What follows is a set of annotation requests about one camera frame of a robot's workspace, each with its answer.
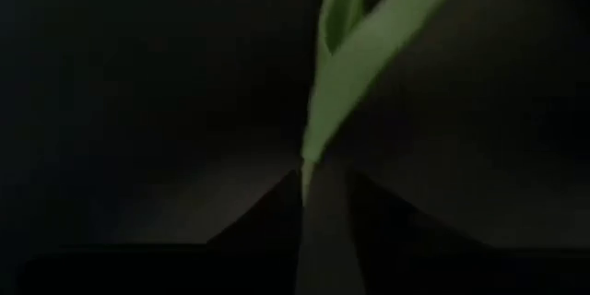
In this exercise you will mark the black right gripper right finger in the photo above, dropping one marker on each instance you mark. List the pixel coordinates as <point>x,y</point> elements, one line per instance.
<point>438,272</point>

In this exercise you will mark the yellow tulip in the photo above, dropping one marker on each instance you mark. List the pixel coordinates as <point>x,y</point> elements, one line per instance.
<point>350,78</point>

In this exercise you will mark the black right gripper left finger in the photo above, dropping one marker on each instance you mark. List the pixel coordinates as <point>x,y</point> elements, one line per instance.
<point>230,272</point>

